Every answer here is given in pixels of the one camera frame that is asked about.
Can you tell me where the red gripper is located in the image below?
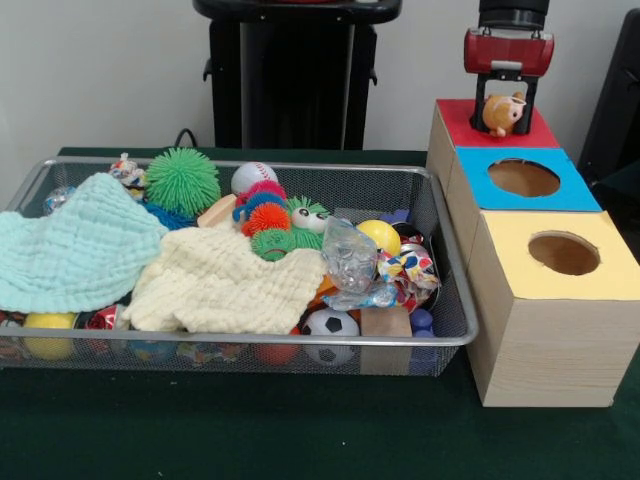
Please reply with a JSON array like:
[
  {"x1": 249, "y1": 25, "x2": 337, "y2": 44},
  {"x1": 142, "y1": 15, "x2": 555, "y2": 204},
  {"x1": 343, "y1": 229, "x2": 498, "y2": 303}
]
[{"x1": 462, "y1": 27, "x2": 555, "y2": 135}]

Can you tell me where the orange plush toy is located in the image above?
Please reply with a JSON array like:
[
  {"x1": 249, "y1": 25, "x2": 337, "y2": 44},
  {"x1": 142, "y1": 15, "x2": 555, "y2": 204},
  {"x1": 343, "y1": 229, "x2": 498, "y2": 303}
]
[{"x1": 482, "y1": 91, "x2": 528, "y2": 138}]

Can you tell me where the clear plastic bottle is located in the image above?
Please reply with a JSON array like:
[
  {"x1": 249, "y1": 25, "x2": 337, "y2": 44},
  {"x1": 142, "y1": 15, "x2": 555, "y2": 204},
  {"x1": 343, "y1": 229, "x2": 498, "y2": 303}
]
[{"x1": 321, "y1": 215, "x2": 379, "y2": 295}]

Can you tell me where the multicolour spiky caterpillar toy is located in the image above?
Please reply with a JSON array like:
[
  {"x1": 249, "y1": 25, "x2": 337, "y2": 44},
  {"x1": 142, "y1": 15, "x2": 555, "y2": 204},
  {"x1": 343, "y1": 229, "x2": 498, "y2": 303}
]
[{"x1": 232, "y1": 180, "x2": 295, "y2": 262}]

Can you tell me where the cream muslin cloth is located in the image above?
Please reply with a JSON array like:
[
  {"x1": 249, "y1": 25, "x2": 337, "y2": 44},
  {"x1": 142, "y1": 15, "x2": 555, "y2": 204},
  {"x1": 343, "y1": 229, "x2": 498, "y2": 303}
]
[{"x1": 119, "y1": 219, "x2": 329, "y2": 335}]

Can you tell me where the wooden box with three holes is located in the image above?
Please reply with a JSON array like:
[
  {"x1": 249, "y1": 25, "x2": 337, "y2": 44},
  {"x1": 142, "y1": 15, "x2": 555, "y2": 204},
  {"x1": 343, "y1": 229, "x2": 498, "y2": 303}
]
[{"x1": 425, "y1": 97, "x2": 630, "y2": 407}]

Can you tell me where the black upright panel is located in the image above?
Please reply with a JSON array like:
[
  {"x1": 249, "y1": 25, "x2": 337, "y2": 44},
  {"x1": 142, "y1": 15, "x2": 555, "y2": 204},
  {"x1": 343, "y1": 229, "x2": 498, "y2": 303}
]
[{"x1": 577, "y1": 7, "x2": 640, "y2": 174}]

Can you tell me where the yellow tennis-style ball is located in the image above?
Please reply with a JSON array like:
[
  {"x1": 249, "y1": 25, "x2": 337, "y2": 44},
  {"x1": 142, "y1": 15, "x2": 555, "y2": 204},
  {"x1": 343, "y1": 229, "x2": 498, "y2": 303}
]
[{"x1": 356, "y1": 218, "x2": 402, "y2": 256}]

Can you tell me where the crumpled colourful patterned paper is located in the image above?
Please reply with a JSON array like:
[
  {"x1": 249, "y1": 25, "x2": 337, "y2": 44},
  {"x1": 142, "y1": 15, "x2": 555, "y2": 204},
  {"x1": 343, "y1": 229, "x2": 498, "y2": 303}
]
[{"x1": 376, "y1": 248, "x2": 441, "y2": 312}]

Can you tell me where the white baseball with red stitching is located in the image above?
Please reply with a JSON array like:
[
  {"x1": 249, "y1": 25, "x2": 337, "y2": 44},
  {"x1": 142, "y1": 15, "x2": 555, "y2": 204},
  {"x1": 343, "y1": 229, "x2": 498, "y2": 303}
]
[{"x1": 230, "y1": 162, "x2": 280, "y2": 196}]

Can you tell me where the small black and white football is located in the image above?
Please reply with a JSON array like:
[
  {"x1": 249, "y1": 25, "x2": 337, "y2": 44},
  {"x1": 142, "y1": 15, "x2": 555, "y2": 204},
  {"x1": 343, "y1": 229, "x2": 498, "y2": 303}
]
[{"x1": 299, "y1": 308, "x2": 361, "y2": 365}]

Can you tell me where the dark green table cloth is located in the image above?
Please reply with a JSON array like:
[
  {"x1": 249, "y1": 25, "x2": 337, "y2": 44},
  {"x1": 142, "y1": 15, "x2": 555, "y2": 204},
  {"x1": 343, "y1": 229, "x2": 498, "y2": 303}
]
[{"x1": 0, "y1": 145, "x2": 640, "y2": 480}]

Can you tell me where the mint green muslin cloth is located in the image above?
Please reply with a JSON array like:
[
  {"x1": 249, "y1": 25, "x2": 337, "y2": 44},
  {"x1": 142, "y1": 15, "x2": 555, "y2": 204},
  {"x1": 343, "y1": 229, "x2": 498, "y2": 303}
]
[{"x1": 0, "y1": 172, "x2": 169, "y2": 312}]

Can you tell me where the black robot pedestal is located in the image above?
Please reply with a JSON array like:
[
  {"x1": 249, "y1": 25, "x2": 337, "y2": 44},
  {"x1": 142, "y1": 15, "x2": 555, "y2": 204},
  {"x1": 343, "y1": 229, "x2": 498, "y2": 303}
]
[{"x1": 192, "y1": 0, "x2": 404, "y2": 151}]

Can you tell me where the silver wire mesh bin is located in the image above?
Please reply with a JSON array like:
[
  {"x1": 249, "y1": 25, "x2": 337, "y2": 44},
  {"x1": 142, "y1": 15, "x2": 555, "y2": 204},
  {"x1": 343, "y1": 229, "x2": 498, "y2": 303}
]
[{"x1": 0, "y1": 155, "x2": 480, "y2": 377}]

